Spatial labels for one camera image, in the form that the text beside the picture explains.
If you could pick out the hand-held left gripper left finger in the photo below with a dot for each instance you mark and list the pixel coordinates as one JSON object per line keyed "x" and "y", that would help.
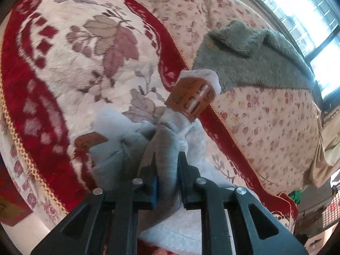
{"x": 154, "y": 191}

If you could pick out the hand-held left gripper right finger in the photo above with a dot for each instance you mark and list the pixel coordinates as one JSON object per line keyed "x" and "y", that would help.
{"x": 187, "y": 183}

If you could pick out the light grey pants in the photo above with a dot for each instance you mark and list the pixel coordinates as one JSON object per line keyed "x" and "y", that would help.
{"x": 166, "y": 148}

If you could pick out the floral covered sofa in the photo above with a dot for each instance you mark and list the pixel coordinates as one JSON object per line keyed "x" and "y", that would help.
{"x": 265, "y": 127}

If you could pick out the green cloth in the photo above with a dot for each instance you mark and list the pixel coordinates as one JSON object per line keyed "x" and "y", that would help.
{"x": 294, "y": 196}

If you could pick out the beige curtain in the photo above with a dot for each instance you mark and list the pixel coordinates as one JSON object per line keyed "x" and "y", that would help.
{"x": 326, "y": 151}

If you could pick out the grey fleece garment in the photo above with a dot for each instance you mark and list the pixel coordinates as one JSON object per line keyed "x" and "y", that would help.
{"x": 265, "y": 58}

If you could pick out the red white floral blanket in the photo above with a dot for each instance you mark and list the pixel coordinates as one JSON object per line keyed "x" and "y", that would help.
{"x": 79, "y": 58}

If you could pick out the window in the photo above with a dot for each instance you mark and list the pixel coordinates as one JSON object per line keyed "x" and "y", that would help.
{"x": 292, "y": 5}

